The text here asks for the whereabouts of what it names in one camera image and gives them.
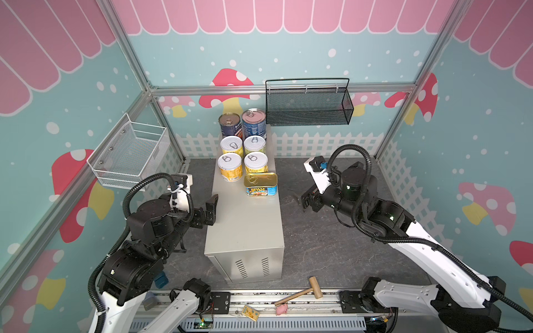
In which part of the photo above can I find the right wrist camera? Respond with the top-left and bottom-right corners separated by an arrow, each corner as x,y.
304,156 -> 341,194

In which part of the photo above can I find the pink pig toy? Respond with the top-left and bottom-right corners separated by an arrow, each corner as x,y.
276,303 -> 288,316

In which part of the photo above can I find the small yellow can white lid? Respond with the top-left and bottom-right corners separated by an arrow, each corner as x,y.
244,135 -> 266,155
217,153 -> 243,183
220,135 -> 244,158
244,152 -> 269,173

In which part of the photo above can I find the blue soup can pink lid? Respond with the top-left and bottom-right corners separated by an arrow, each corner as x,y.
241,108 -> 267,139

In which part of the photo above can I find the black mesh wall basket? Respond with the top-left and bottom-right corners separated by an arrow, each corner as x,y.
265,78 -> 354,126

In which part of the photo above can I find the dark blue tomato can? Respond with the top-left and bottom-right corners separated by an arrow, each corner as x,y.
219,113 -> 243,138

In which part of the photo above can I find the gold sardine tin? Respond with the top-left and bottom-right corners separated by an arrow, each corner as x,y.
244,172 -> 278,196

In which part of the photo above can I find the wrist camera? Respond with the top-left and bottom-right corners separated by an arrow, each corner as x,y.
304,156 -> 341,194
168,173 -> 193,212

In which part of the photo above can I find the white mesh wall basket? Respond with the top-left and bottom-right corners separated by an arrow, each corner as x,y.
87,114 -> 170,190

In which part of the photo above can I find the yellow toy block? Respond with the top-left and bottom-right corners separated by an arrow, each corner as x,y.
241,305 -> 260,322

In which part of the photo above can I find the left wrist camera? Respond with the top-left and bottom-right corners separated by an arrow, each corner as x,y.
168,173 -> 193,212

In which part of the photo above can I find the green circuit board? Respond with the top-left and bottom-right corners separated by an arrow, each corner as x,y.
193,319 -> 213,330

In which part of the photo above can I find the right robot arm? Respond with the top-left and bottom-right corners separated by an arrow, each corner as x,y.
301,144 -> 532,332

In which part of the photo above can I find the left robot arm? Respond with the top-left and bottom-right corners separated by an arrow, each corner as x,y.
87,173 -> 219,332

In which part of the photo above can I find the wooden toy mallet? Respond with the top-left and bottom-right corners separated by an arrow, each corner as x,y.
274,276 -> 323,307

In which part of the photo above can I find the teal sponge block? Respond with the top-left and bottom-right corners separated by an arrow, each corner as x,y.
154,272 -> 169,289

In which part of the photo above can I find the grey metal counter cabinet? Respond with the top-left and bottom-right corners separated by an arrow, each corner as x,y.
203,123 -> 286,285

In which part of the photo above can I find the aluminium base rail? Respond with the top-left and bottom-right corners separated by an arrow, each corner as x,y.
112,288 -> 463,333

